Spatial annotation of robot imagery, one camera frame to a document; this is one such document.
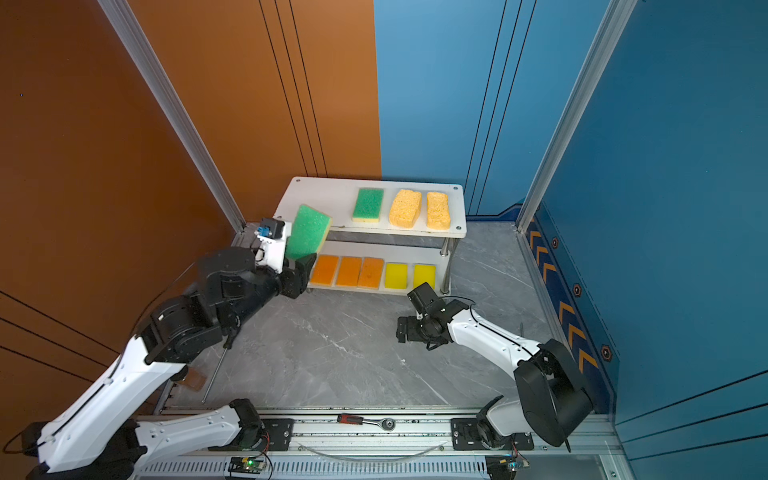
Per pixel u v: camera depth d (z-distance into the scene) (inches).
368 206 29.4
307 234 22.8
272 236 18.5
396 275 38.4
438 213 28.2
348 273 38.1
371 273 37.4
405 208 28.5
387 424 29.0
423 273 38.1
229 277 15.4
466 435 28.5
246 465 28.0
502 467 27.8
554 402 16.5
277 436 29.1
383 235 37.1
